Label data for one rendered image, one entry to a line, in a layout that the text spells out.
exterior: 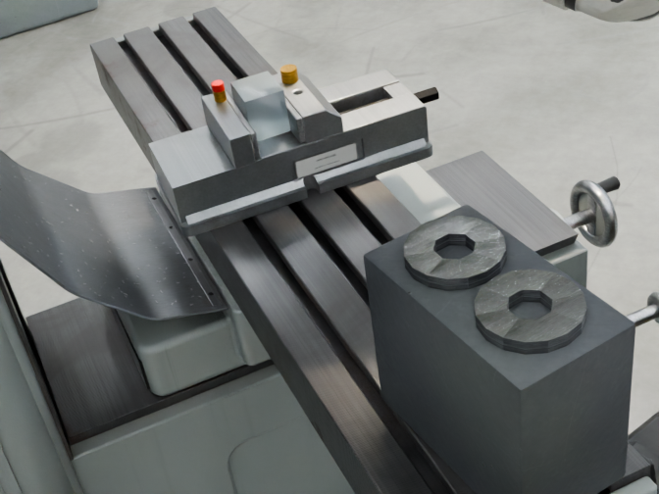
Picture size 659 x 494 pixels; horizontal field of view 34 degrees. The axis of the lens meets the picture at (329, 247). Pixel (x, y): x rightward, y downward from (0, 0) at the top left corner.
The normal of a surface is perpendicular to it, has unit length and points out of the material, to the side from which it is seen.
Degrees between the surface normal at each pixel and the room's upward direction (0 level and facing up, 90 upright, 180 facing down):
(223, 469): 90
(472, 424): 90
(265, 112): 90
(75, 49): 0
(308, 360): 0
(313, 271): 0
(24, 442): 88
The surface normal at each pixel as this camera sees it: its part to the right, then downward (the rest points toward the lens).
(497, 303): -0.12, -0.79
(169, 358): 0.41, 0.52
